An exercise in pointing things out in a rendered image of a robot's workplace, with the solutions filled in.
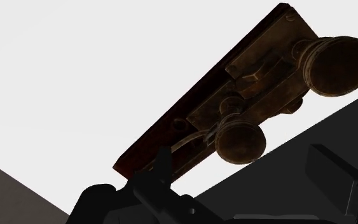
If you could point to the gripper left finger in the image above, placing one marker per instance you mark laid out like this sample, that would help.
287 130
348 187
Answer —
154 198

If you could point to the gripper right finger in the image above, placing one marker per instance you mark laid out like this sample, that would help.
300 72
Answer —
336 176

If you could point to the brass knobbed device on wooden board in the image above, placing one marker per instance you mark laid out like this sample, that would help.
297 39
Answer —
271 46

